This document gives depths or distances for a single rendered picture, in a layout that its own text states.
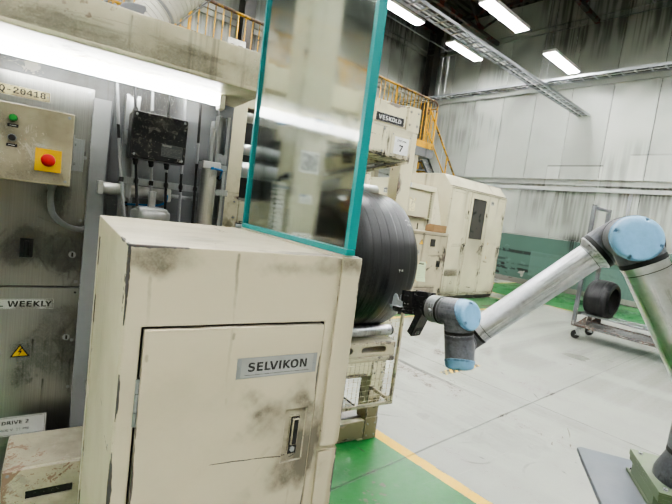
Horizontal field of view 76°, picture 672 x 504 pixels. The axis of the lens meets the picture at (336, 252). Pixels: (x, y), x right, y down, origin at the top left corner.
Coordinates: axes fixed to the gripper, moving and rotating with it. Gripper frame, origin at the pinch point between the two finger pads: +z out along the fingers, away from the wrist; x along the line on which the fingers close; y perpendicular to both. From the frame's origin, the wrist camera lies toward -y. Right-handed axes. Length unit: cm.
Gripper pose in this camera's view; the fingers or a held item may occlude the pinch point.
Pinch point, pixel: (392, 307)
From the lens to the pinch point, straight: 163.1
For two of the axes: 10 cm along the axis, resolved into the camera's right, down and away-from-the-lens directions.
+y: 0.6, -10.0, 0.1
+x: -8.4, -0.6, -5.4
